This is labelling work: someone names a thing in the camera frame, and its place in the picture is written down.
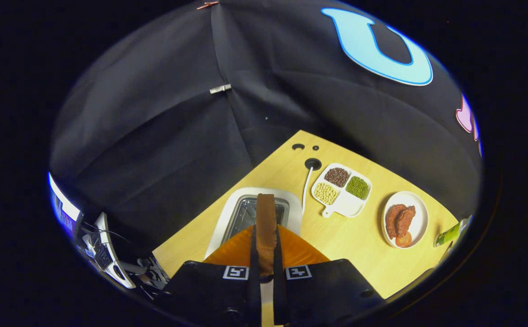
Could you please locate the white toaster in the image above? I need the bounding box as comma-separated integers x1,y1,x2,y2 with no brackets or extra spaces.
205,187,302,259

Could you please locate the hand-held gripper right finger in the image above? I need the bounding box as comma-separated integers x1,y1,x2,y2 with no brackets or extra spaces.
273,225,385,327

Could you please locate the pile of green beans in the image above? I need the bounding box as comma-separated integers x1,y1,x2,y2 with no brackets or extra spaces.
346,176,370,200

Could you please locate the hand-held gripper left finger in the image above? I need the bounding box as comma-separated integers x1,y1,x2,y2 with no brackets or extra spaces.
159,225,262,327

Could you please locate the pile of brown beans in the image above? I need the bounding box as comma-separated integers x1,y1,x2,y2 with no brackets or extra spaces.
324,167,350,188

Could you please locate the toasted bread slice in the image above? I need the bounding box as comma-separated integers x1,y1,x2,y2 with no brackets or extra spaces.
256,193,278,277

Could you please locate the lit computer screen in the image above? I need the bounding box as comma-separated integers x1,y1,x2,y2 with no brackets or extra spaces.
48,173,83,238

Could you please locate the white toaster cable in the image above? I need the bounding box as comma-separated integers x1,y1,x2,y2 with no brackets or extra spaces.
301,166,314,216

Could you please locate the brown meat patty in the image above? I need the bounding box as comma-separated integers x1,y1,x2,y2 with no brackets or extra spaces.
385,204,405,239
396,206,416,237

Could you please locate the white divided dish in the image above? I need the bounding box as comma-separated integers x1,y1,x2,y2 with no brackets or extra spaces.
311,163,373,218

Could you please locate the pile of yellow beans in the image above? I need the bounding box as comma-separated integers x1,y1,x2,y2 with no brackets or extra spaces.
314,183,340,205

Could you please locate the white round plate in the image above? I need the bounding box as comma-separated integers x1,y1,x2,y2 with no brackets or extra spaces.
381,191,429,249

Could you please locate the green label plastic bottle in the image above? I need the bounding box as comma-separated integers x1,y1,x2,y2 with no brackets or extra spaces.
434,217,471,248

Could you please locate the white framed device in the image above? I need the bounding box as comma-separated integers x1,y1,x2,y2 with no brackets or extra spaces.
92,212,136,289

